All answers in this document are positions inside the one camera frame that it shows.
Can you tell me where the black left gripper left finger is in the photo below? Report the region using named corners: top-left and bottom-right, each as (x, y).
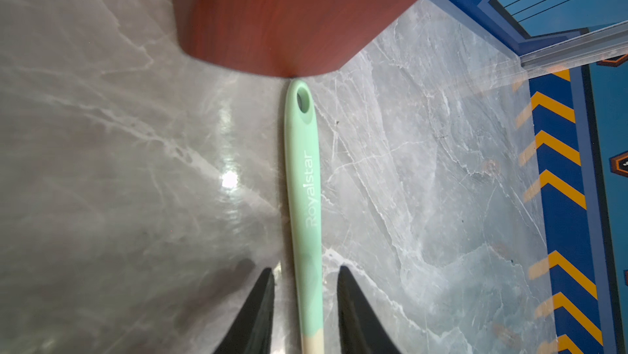
top-left (214, 267), bottom-right (275, 354)

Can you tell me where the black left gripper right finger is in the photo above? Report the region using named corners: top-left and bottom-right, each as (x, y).
top-left (337, 265), bottom-right (400, 354)

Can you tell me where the dark red metronome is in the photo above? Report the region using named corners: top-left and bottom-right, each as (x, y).
top-left (173, 0), bottom-right (418, 78)

